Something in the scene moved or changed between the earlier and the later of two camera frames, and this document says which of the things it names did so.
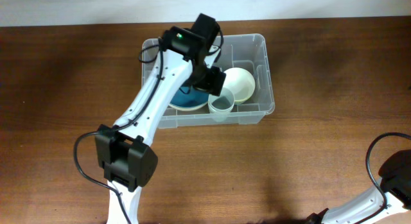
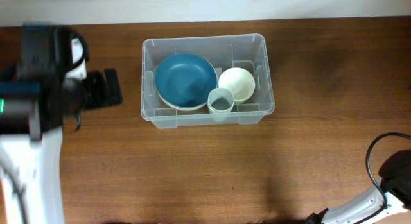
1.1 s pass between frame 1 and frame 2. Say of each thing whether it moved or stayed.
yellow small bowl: stayed
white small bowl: stayed
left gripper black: moved
